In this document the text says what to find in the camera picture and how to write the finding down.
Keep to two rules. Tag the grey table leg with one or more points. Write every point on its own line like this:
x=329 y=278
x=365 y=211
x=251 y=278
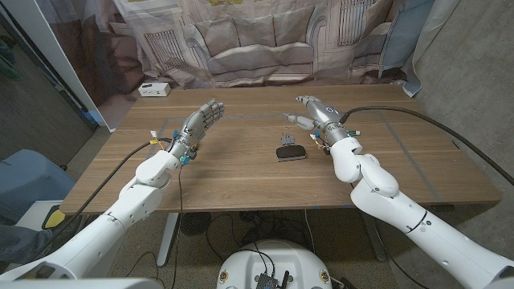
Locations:
x=377 y=245

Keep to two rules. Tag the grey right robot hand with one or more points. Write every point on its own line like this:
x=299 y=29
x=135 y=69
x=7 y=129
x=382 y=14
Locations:
x=327 y=118

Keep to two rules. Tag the black module with antenna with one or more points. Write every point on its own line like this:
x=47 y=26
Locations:
x=265 y=282

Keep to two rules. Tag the round black floor fan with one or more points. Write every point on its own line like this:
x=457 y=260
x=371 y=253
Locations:
x=194 y=223

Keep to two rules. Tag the white floor platform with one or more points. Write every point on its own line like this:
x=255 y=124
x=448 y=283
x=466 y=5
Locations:
x=38 y=208

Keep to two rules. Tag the blue-grey chair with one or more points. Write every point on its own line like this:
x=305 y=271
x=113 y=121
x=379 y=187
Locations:
x=28 y=180

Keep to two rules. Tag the white table leg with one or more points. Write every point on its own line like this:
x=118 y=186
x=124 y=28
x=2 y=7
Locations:
x=168 y=241

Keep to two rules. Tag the white power box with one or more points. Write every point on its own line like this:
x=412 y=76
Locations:
x=154 y=89

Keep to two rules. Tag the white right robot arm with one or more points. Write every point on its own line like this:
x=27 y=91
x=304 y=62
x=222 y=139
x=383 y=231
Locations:
x=401 y=208

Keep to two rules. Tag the black eraser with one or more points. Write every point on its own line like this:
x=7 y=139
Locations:
x=290 y=153

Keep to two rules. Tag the white upright panel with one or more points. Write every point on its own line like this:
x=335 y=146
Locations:
x=54 y=52

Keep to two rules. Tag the printed sofa backdrop cloth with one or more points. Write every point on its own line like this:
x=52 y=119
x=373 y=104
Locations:
x=261 y=40

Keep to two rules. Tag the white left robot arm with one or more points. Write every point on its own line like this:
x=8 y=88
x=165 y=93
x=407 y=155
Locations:
x=120 y=208

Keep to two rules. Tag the person leg in jeans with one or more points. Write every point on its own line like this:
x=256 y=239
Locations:
x=20 y=243

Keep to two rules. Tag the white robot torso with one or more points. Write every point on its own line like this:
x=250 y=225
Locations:
x=281 y=261

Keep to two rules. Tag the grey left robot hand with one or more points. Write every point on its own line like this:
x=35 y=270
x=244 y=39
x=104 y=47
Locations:
x=192 y=124

